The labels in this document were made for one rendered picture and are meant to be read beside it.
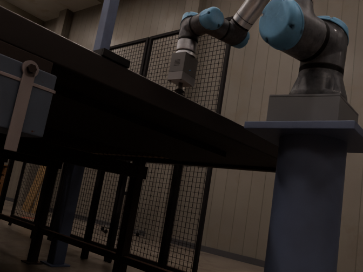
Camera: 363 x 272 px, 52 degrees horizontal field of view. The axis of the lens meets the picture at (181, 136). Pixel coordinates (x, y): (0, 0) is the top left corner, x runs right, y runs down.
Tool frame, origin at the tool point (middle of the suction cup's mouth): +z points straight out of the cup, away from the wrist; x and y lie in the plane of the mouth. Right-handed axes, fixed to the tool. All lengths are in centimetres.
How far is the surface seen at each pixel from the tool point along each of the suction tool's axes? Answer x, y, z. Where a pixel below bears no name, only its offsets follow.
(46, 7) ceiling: -734, -366, -378
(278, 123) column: 46, 19, 15
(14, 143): 19, 69, 33
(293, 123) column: 50, 19, 15
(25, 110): 20, 68, 27
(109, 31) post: -162, -98, -98
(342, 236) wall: -11, -366, 45
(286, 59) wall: -105, -372, -184
